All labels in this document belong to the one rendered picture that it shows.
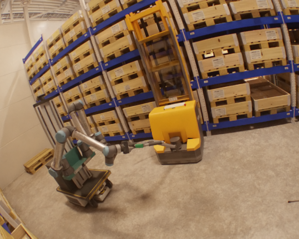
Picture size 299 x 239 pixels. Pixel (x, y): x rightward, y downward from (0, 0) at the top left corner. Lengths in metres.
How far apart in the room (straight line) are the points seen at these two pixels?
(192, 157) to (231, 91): 1.39
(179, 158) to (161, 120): 0.69
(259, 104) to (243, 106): 0.32
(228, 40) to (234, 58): 0.33
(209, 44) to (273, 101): 1.59
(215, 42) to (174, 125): 1.60
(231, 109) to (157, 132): 1.45
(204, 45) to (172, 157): 2.01
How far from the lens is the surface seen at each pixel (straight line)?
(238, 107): 3.05
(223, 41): 2.84
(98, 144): 1.68
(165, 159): 2.69
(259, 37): 2.99
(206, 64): 2.83
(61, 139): 1.67
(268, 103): 3.18
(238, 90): 2.95
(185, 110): 2.44
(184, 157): 2.57
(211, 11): 2.91
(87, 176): 2.74
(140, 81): 3.15
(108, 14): 3.58
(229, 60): 2.84
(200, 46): 2.83
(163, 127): 2.58
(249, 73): 2.94
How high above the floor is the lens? 1.64
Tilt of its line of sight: 18 degrees down
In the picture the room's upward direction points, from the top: 19 degrees counter-clockwise
